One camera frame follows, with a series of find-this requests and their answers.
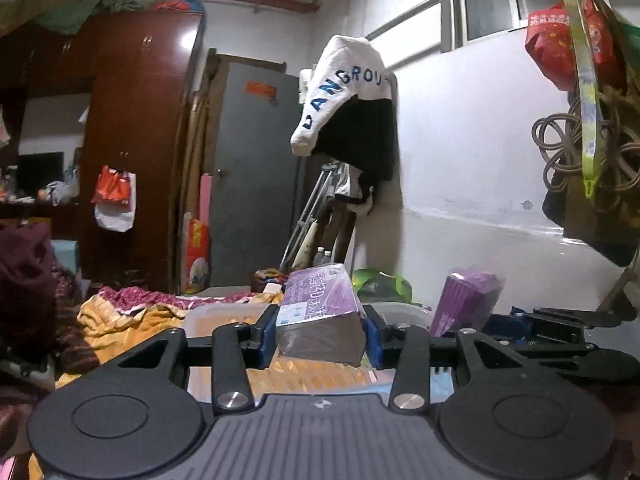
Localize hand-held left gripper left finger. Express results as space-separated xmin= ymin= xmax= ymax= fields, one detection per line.
xmin=118 ymin=304 xmax=282 ymax=414

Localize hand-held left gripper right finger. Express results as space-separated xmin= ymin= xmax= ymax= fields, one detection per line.
xmin=361 ymin=304 xmax=527 ymax=414

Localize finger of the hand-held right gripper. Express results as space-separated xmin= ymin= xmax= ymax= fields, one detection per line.
xmin=522 ymin=343 xmax=640 ymax=387
xmin=492 ymin=305 xmax=623 ymax=346

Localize clear plastic basket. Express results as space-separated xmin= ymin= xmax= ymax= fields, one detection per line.
xmin=184 ymin=301 xmax=438 ymax=341

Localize purple tissue packet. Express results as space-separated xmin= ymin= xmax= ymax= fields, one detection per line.
xmin=429 ymin=266 xmax=505 ymax=339
xmin=275 ymin=263 xmax=367 ymax=367

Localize green bag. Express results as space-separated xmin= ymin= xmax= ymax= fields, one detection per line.
xmin=352 ymin=268 xmax=414 ymax=304

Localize red printed bag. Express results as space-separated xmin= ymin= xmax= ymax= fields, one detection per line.
xmin=184 ymin=216 xmax=211 ymax=295

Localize pink board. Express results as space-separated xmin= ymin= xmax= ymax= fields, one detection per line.
xmin=199 ymin=172 xmax=214 ymax=289

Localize pink floral blanket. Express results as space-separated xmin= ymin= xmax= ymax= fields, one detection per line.
xmin=96 ymin=285 xmax=262 ymax=312

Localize dark hanging bag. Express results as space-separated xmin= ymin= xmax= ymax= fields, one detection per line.
xmin=542 ymin=175 xmax=640 ymax=267

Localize metal crutches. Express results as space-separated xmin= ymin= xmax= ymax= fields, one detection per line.
xmin=279 ymin=160 xmax=347 ymax=274

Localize yellow floral blanket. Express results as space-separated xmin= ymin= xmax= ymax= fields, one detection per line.
xmin=76 ymin=290 xmax=282 ymax=352

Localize grey door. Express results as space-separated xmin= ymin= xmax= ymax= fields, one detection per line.
xmin=210 ymin=62 xmax=304 ymax=289

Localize wooden planks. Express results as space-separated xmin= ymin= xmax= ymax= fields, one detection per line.
xmin=171 ymin=49 xmax=222 ymax=292

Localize plaid cloth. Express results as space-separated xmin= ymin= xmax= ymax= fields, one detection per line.
xmin=49 ymin=265 xmax=102 ymax=377

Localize orange and white plastic bag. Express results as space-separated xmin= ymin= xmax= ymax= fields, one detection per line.
xmin=91 ymin=165 xmax=137 ymax=233

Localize maroon cloth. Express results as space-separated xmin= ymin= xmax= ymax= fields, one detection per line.
xmin=0 ymin=222 xmax=59 ymax=362

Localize brown wooden wardrobe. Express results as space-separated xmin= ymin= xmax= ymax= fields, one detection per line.
xmin=0 ymin=10 xmax=204 ymax=292

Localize white sweater with blue letters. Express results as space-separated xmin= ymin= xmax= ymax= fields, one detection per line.
xmin=290 ymin=35 xmax=394 ymax=157

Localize black monitor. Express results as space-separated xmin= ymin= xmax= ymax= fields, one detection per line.
xmin=17 ymin=152 xmax=66 ymax=197

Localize red plastic bag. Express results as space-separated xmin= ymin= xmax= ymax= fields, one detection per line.
xmin=524 ymin=0 xmax=627 ymax=93

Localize window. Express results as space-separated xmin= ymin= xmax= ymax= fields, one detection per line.
xmin=439 ymin=0 xmax=557 ymax=54

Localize metal clothes rod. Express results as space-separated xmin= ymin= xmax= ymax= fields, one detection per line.
xmin=365 ymin=0 xmax=547 ymax=42

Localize green bedding bundle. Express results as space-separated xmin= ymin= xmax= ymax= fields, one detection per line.
xmin=34 ymin=0 xmax=174 ymax=37

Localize coiled brown cord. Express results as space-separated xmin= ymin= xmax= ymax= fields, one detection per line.
xmin=532 ymin=85 xmax=640 ymax=212

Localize yellow-green strap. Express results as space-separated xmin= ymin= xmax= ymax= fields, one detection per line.
xmin=549 ymin=0 xmax=604 ymax=202

